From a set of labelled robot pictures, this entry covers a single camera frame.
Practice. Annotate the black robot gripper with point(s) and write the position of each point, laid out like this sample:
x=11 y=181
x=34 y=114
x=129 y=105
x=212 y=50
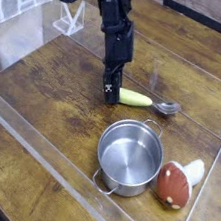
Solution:
x=118 y=33

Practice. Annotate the green handled metal spoon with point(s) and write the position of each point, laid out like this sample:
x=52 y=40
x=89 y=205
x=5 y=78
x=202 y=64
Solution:
x=132 y=98

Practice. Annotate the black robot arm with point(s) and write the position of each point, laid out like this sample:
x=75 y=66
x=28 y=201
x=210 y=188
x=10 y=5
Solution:
x=119 y=37

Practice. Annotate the black strip on table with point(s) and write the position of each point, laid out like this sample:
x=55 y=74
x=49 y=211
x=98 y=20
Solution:
x=192 y=14

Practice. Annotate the small steel pot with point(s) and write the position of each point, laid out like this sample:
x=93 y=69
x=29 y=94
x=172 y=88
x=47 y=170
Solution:
x=130 y=155

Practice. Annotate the red plush mushroom toy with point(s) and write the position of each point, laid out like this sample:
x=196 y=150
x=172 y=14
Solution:
x=175 y=182

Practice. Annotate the clear acrylic front barrier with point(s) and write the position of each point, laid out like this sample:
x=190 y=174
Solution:
x=64 y=171

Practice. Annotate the clear acrylic triangle bracket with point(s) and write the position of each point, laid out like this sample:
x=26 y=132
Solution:
x=68 y=23

